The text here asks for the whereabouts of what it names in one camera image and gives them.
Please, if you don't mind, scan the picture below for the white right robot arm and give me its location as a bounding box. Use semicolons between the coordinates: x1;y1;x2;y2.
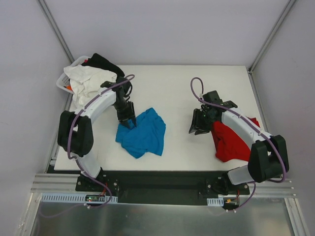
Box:
189;91;289;194

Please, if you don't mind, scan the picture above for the blue t-shirt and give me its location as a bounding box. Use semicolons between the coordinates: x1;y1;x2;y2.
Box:
115;108;166;159

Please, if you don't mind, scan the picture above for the white laundry basket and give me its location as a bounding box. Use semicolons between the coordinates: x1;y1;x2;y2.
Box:
56;56;125;95

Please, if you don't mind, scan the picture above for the white slotted cable duct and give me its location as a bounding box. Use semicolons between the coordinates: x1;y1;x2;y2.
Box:
41;193;118;204
207;197;224;207

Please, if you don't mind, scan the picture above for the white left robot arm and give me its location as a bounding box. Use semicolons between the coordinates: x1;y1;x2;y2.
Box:
57;81;136;191

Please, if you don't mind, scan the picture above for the black t-shirt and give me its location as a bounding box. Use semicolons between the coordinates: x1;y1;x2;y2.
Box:
82;53;125;77

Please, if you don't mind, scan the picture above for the black robot base mount plate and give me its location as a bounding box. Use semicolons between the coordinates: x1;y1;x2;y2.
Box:
75;169;251;205

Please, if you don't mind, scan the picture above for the aluminium table edge rail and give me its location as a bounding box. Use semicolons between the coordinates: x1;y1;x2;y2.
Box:
31;171;297;198

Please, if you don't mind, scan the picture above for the white slotted cable duct left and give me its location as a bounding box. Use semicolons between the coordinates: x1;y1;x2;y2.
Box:
41;193;118;204

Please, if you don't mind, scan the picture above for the white t-shirt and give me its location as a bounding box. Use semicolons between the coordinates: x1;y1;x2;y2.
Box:
63;65;117;108

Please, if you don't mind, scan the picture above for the white slotted cable duct right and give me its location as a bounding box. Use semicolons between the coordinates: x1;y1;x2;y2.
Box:
207;197;224;207

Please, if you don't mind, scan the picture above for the aluminium frame post right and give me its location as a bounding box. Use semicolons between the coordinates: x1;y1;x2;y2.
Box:
248;0;298;74

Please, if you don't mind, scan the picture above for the aluminium frame post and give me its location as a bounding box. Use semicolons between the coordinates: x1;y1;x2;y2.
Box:
248;0;298;74
36;0;74;63

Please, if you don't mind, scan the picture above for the red t-shirt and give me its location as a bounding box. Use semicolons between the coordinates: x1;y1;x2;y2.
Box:
211;121;250;162

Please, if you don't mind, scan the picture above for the aluminium frame post left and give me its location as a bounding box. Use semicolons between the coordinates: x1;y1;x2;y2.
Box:
36;0;74;63

